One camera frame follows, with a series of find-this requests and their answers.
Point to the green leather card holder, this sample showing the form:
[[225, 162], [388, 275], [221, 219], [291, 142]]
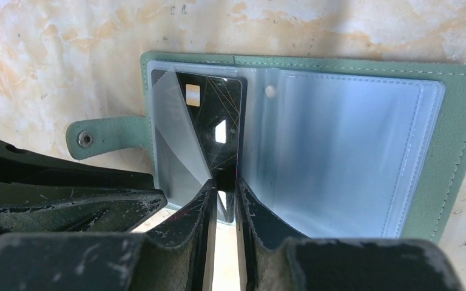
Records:
[[337, 148]]

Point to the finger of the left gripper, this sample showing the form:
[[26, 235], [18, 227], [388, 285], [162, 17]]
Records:
[[25, 167], [26, 208]]

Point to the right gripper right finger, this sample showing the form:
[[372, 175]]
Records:
[[275, 256]]

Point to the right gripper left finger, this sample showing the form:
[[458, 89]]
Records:
[[177, 254]]

